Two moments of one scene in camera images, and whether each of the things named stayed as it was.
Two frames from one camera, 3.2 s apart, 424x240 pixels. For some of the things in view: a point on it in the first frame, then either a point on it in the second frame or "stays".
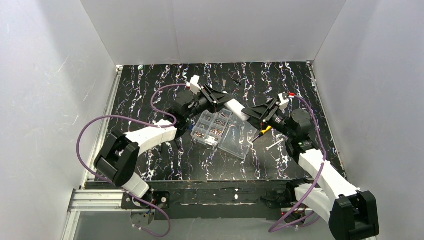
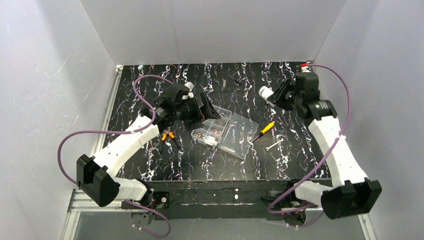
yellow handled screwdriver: x=262 y=132 stays
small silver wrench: x=267 y=148 stays
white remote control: x=236 y=108 to x=264 y=92
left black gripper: x=211 y=97 to x=197 y=108
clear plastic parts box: x=233 y=135 stays
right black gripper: x=268 y=109 to x=284 y=96
